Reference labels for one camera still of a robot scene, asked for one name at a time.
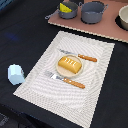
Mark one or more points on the knife with orange handle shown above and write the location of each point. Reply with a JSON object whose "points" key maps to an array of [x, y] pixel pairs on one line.
{"points": [[79, 55]]}

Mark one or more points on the woven beige placemat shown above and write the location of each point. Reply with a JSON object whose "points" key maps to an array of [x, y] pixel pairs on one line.
{"points": [[70, 102]]}

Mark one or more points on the fork with orange handle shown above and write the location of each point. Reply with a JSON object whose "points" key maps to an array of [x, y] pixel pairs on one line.
{"points": [[69, 81]]}

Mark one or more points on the grey saucepan with handle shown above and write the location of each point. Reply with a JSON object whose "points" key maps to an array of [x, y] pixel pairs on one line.
{"points": [[73, 6]]}

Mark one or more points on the beige bowl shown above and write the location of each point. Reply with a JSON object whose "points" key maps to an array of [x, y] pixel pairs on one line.
{"points": [[123, 14]]}

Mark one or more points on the grey two-handled pot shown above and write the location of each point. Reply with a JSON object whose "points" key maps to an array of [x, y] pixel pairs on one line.
{"points": [[91, 12]]}

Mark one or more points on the orange bread loaf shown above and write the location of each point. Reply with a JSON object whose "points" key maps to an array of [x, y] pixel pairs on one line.
{"points": [[70, 64]]}

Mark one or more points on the yellow cheese wedge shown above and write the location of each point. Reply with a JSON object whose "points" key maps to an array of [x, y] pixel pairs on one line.
{"points": [[64, 8]]}

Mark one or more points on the round wooden plate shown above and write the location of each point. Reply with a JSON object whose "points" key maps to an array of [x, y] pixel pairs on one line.
{"points": [[67, 73]]}

